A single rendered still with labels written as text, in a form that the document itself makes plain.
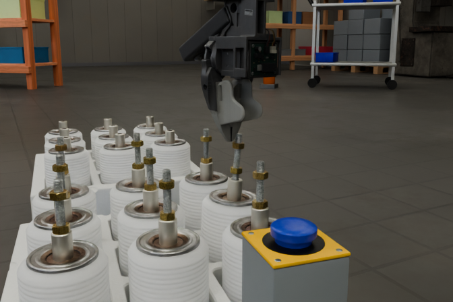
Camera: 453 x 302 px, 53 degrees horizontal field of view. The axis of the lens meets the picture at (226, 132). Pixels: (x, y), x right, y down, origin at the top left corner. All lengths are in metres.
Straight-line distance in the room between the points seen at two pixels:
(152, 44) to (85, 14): 1.73
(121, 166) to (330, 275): 0.72
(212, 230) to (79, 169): 0.45
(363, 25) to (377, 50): 0.57
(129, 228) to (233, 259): 0.15
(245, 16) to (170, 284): 0.34
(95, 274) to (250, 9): 0.37
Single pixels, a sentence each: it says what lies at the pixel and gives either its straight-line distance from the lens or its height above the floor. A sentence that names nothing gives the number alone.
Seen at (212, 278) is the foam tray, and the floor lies 0.18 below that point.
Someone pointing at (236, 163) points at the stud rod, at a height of 0.31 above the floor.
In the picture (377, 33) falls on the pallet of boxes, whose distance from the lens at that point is 8.20.
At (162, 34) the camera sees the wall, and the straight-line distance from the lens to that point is 11.75.
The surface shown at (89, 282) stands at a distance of 0.52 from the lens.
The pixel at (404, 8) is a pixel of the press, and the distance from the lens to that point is 7.84.
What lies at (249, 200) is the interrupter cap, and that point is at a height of 0.25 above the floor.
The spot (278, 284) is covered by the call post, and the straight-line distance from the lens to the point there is 0.38.
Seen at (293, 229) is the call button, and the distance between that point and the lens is 0.39.
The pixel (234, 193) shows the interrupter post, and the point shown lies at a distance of 0.69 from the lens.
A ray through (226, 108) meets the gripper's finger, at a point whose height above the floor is 0.39.
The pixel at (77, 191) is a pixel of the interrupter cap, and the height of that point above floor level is 0.25.
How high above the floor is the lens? 0.48
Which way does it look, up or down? 11 degrees down
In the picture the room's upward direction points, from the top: straight up
